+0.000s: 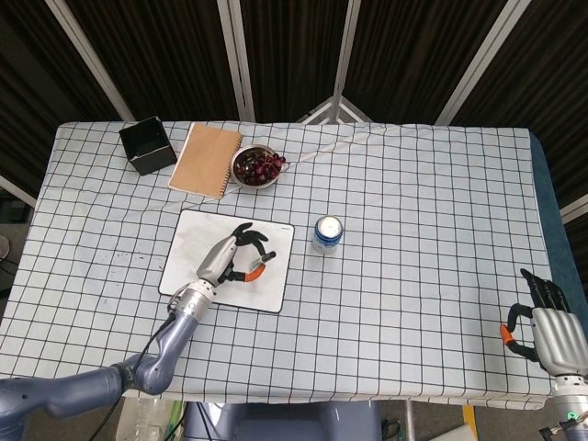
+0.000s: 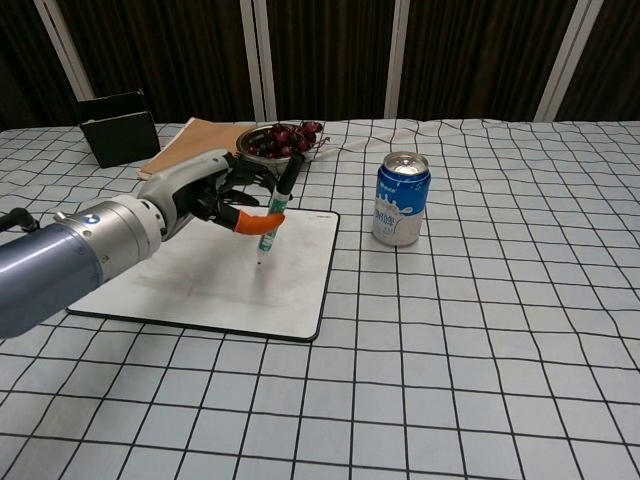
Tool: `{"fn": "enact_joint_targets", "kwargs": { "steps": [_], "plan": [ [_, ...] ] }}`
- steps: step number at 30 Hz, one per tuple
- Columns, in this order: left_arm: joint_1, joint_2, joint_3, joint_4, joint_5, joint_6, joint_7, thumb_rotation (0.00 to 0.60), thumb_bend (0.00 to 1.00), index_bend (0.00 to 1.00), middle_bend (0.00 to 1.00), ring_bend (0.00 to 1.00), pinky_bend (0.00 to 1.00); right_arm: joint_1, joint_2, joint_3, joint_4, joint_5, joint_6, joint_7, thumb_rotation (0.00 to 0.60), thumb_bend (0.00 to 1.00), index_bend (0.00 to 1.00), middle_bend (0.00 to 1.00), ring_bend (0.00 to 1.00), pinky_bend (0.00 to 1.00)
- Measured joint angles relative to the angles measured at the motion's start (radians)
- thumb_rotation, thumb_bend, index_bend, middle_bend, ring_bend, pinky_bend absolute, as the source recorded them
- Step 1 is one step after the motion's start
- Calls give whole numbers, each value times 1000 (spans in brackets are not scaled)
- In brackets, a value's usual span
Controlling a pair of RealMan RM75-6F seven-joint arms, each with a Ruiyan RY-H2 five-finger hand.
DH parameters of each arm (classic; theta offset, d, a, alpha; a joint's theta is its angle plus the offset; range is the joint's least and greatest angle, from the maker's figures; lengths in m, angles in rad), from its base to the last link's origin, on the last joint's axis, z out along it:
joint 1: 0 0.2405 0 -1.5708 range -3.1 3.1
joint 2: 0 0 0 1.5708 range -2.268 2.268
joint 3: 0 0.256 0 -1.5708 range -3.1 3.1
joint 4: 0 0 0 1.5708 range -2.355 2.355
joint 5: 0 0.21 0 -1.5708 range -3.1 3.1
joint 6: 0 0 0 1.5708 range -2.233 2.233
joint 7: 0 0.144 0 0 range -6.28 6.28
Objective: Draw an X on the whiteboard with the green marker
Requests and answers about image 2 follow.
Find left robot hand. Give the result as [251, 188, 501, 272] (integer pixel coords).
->
[138, 148, 286, 244]

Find whiteboard marker with black cap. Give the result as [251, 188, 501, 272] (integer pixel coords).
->
[256, 152, 306, 267]

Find brown spiral notebook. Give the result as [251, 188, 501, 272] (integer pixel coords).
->
[135, 117, 257, 182]

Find steel bowl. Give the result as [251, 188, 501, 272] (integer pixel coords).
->
[235, 123, 329, 176]

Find black box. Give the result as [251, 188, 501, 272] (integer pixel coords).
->
[77, 89, 162, 169]

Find dark red cherries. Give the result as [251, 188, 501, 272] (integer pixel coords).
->
[247, 120, 332, 160]

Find dark curtain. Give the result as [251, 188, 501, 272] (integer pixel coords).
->
[0, 0, 640, 132]

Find blue and white drink can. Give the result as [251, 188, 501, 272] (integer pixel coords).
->
[371, 151, 432, 248]

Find white checked tablecloth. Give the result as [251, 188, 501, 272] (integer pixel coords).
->
[0, 117, 640, 480]

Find white dry-erase board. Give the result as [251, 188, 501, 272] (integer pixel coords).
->
[66, 207, 341, 344]

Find white frame post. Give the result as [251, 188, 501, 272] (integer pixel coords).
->
[238, 0, 278, 123]
[32, 0, 96, 101]
[384, 0, 411, 120]
[532, 0, 593, 123]

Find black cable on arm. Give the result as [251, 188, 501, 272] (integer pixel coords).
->
[0, 207, 40, 234]

